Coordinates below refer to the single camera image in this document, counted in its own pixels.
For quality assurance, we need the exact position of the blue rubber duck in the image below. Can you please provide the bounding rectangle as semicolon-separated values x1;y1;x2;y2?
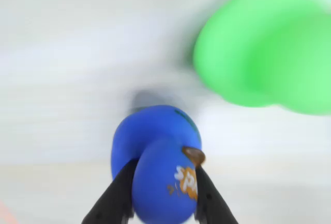
110;104;207;224

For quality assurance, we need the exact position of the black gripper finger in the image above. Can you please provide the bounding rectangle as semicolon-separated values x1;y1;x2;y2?
194;166;240;224
81;158;142;224

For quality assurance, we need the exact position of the green rubber duck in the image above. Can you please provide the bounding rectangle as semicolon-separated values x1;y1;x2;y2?
192;0;331;117

